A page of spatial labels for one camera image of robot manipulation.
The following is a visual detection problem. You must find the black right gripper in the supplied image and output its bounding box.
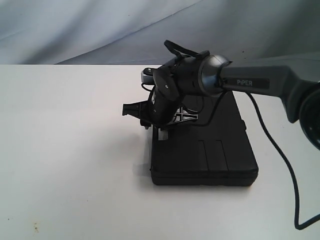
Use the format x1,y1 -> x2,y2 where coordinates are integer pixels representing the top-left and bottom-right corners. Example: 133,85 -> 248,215
122,89 -> 200,131

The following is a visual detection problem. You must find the black plastic carrying case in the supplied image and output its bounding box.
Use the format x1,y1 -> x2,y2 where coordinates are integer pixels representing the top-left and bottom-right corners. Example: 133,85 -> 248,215
150,92 -> 259,187

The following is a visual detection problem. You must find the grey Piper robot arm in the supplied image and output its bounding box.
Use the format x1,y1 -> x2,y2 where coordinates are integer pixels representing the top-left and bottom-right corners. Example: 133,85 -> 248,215
122,40 -> 320,148

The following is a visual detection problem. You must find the white backdrop cloth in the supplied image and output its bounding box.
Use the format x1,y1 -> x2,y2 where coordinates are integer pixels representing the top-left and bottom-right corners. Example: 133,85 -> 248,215
0,0 -> 320,65

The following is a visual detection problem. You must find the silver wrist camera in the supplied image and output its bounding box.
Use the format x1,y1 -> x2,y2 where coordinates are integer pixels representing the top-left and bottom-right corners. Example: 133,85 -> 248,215
140,67 -> 159,86

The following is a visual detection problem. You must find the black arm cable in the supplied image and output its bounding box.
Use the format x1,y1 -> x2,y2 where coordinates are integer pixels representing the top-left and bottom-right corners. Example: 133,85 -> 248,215
199,89 -> 320,230

